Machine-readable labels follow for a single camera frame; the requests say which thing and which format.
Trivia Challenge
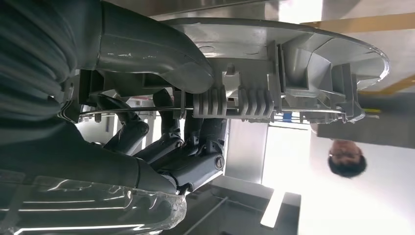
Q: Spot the clear plastic hand cover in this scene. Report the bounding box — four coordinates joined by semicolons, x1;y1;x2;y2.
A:
0;175;188;235

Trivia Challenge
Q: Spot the person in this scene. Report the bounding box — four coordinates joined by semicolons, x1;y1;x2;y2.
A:
327;139;368;178

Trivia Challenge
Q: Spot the grey laptop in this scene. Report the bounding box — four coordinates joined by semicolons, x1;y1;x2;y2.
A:
309;92;415;150

